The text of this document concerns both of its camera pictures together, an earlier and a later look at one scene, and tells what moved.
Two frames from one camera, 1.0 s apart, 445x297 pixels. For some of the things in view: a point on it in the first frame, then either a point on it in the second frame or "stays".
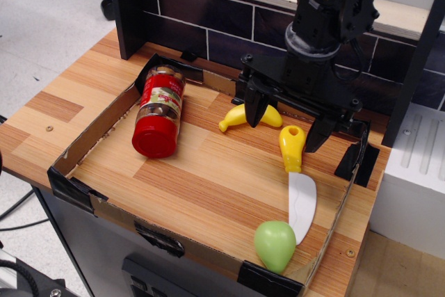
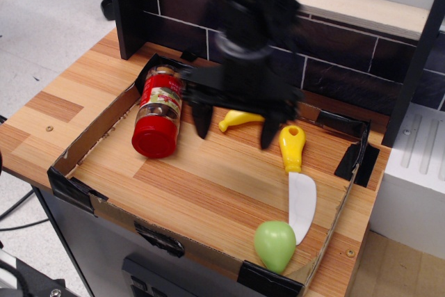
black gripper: x=308 y=83 to x=245 y=79
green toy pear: x=275 y=242 stays
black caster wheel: x=108 y=8 stays
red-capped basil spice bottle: x=155 y=130 stays
